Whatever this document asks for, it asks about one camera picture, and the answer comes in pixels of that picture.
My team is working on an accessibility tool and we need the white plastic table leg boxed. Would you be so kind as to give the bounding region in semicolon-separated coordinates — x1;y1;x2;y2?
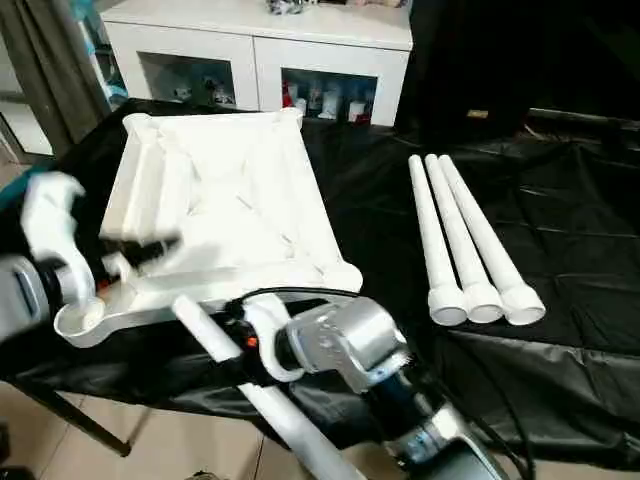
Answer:
407;153;469;328
170;293;366;480
424;152;506;325
438;153;549;327

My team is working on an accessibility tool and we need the white display cabinet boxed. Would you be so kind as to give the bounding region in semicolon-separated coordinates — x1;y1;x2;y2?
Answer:
100;0;414;126

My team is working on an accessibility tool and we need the black table mat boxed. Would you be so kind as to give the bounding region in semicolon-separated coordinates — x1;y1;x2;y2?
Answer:
0;98;640;471

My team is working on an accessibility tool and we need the black cabinet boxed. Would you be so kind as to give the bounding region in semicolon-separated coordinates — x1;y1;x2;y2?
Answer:
405;0;640;131

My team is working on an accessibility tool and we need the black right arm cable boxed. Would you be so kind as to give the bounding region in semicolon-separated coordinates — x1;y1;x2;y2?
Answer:
225;286;531;480

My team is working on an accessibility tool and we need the black table frame leg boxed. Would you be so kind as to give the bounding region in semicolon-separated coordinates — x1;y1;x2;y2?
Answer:
20;385;136;459

